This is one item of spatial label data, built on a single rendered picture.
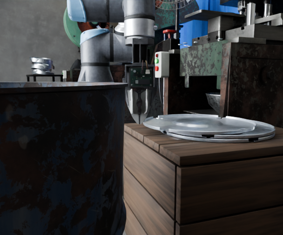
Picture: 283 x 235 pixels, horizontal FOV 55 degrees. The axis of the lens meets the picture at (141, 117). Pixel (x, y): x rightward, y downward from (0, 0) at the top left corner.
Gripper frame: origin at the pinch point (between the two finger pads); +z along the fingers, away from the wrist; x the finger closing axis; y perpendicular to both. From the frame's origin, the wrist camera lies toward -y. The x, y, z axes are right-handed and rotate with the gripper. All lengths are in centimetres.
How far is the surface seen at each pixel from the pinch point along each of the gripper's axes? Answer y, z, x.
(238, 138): 15.3, 1.9, 20.7
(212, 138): 11.8, 2.8, 16.2
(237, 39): -32, -25, 37
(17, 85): 19.8, -9.2, -23.0
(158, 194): 16.3, 13.9, 3.8
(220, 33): -56, -31, 39
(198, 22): -295, -83, 84
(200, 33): -285, -67, 85
